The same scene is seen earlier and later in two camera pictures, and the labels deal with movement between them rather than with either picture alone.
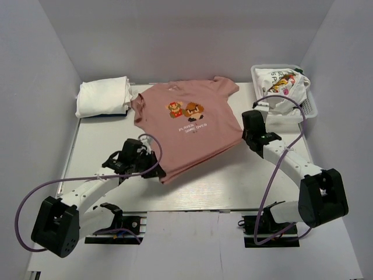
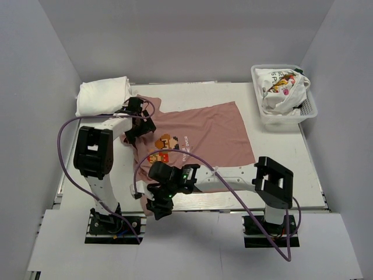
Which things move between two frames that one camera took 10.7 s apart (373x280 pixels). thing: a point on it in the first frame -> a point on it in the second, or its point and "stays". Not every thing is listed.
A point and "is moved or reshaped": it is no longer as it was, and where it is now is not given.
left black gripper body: x=145 y=161 -> x=143 y=128
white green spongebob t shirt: x=288 y=81 stays
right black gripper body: x=246 y=136 -> x=163 y=195
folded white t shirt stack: x=104 y=96 stays
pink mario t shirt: x=188 y=122 is moved or reshaped
